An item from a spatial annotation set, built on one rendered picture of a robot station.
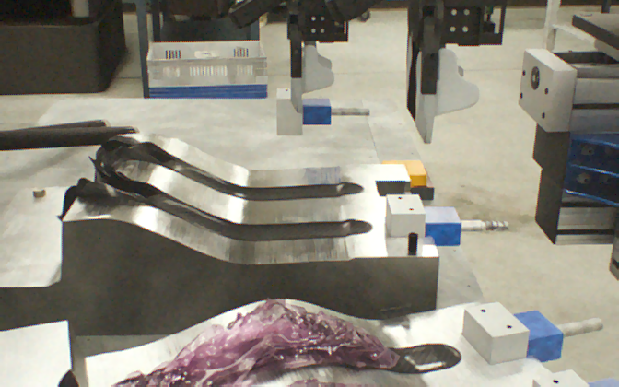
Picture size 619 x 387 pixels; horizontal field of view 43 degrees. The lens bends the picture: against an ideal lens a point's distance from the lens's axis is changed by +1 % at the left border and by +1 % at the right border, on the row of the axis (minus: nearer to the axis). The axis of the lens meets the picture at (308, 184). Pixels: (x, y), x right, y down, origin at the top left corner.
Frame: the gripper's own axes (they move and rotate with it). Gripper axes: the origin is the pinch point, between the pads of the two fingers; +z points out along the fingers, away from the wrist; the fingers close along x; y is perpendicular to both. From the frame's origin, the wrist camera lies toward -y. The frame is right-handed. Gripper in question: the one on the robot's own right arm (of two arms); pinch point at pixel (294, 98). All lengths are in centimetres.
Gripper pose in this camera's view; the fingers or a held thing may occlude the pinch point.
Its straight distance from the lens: 109.1
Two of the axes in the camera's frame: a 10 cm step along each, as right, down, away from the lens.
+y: 10.0, -0.1, 0.2
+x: -0.2, -3.8, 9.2
